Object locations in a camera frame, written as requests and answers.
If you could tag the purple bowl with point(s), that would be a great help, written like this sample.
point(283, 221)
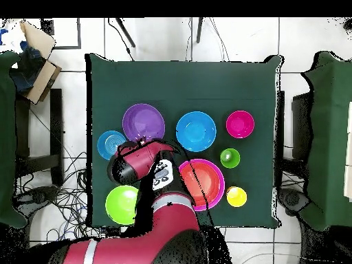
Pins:
point(143, 121)

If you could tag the orange bowl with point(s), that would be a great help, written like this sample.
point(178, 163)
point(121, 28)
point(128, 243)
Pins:
point(211, 181)

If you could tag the large pink bowl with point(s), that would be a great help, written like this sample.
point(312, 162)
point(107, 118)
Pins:
point(218, 201)

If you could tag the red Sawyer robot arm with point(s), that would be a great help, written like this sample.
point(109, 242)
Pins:
point(170, 225)

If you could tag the large blue bowl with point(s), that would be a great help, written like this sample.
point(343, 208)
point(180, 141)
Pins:
point(195, 132)

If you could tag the green cup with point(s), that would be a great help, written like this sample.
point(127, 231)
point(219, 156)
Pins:
point(233, 162)

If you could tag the dark green tablecloth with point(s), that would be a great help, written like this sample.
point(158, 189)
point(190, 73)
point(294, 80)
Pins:
point(178, 82)

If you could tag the small pink bowl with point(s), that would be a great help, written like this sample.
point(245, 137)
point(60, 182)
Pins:
point(240, 124)

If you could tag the small translucent blue bowl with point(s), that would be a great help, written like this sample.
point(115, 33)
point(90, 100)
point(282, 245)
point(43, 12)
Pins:
point(107, 144)

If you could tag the yellow cup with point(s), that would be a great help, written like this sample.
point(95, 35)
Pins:
point(237, 197)

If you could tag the green bowl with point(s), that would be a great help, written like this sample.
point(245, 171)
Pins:
point(121, 205)

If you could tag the black tripod leg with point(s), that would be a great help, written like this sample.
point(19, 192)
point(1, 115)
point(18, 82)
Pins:
point(125, 32)
point(199, 30)

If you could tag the green cloth side table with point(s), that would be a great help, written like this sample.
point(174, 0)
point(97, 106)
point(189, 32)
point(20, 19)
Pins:
point(330, 137)
point(7, 137)

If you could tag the dark blue bag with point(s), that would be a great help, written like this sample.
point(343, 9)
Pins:
point(27, 71)

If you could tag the cardboard box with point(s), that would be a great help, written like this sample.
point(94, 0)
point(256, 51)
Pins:
point(38, 38)

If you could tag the black chair frame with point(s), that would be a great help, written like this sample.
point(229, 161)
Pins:
point(56, 123)
point(280, 123)

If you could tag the grey pedestal foot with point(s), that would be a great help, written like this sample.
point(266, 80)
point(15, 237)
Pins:
point(38, 194)
point(293, 199)

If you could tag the black square frame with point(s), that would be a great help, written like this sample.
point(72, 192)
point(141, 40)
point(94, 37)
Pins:
point(79, 33)

